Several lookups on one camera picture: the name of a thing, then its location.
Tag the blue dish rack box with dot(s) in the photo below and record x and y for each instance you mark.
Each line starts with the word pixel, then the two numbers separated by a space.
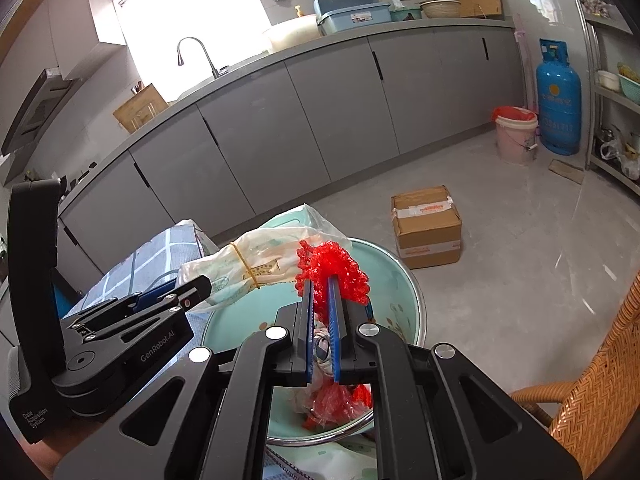
pixel 350 12

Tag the white paper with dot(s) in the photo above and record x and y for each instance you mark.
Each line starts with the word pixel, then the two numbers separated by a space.
pixel 320 360

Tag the white printed plastic bag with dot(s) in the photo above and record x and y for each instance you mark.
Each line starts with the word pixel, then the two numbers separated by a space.
pixel 260 255

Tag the blue gas cylinder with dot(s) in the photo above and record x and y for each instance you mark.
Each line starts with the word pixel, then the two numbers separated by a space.
pixel 559 100

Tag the grey kitchen counter cabinets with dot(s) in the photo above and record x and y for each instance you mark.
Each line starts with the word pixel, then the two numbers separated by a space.
pixel 325 110

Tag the yellow soap bottle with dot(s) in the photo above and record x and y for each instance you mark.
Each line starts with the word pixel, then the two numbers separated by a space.
pixel 300 11

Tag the white bowl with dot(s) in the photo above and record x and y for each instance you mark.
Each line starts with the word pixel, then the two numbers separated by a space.
pixel 608 81

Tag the flat cardboard piece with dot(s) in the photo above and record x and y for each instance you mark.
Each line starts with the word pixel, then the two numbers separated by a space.
pixel 567 171

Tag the wicker chair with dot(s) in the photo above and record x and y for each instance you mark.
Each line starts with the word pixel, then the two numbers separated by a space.
pixel 600 360

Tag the red foam net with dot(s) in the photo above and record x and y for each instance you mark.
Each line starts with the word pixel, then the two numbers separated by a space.
pixel 345 270

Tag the green bin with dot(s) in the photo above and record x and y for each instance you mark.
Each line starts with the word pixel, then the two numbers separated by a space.
pixel 395 300

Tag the cardboard box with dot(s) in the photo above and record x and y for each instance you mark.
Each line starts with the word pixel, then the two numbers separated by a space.
pixel 427 230

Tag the black range hood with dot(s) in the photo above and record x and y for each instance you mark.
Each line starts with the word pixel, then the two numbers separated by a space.
pixel 35 110

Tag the pink bucket with red liner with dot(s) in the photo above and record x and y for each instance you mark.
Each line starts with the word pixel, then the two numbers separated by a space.
pixel 515 137

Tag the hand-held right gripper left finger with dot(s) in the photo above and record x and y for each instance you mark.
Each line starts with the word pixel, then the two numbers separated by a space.
pixel 290 345

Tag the white plastic tub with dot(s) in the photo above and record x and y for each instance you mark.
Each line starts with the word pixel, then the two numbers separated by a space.
pixel 292 35

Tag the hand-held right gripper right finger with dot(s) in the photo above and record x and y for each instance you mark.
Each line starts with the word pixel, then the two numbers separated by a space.
pixel 337 340

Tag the green bowl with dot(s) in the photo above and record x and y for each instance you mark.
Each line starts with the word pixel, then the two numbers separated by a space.
pixel 630 85

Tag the blue checked tablecloth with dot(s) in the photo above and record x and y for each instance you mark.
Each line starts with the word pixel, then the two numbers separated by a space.
pixel 120 270

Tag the bright window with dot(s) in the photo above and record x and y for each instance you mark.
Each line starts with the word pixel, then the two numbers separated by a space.
pixel 190 10

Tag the grey wall cabinets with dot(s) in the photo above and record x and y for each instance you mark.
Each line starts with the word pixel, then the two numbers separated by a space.
pixel 85 10

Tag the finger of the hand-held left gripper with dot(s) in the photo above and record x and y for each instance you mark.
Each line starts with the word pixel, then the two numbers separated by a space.
pixel 195 287
pixel 155 296

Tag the metal faucet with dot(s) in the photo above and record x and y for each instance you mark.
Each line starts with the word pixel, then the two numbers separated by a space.
pixel 207 57

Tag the metal shelf rack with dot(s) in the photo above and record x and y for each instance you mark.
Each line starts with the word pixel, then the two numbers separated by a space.
pixel 592 110

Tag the small green basket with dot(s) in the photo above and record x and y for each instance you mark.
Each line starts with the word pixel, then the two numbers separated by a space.
pixel 405 12

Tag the metal bowl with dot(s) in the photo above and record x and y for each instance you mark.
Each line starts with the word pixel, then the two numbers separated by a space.
pixel 440 7

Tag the translucent red plastic bag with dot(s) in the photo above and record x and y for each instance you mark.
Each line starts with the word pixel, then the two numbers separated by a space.
pixel 335 402

